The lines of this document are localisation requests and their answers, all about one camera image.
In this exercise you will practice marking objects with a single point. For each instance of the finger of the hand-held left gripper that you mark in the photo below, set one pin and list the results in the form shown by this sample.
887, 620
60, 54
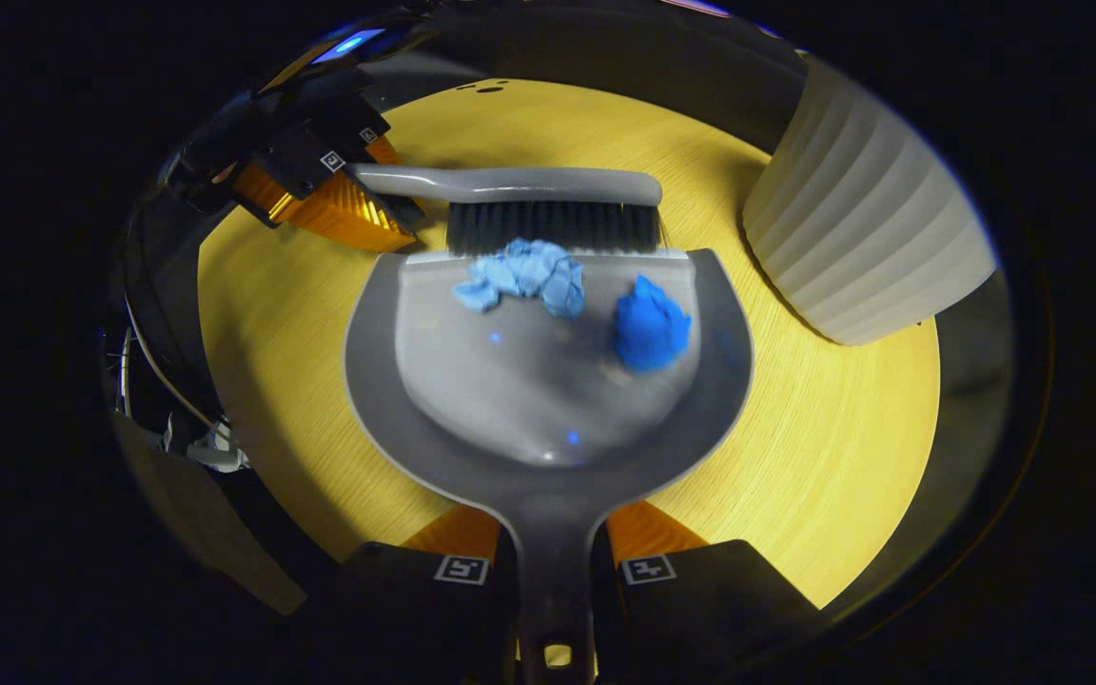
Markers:
339, 214
358, 124

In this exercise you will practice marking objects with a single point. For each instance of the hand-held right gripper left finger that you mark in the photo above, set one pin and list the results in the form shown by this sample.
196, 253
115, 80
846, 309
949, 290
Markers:
424, 618

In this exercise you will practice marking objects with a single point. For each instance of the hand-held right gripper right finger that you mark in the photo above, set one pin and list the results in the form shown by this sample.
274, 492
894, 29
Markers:
691, 618

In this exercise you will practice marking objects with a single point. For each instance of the small grey broom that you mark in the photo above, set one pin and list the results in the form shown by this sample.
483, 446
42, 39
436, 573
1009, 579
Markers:
529, 185

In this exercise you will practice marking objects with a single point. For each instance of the light blue paper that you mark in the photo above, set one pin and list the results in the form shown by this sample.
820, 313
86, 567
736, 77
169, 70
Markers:
524, 271

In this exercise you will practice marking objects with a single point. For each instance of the grey dustpan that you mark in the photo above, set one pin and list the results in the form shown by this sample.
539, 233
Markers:
548, 419

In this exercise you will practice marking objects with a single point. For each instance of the dark blue paper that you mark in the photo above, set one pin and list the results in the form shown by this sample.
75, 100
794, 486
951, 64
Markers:
648, 328

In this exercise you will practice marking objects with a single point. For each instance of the white ribbed garbage bin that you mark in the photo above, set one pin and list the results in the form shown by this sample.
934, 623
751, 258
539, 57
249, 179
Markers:
867, 209

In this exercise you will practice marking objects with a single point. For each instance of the yellow wooden desktop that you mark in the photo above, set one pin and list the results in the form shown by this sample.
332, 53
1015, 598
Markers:
824, 438

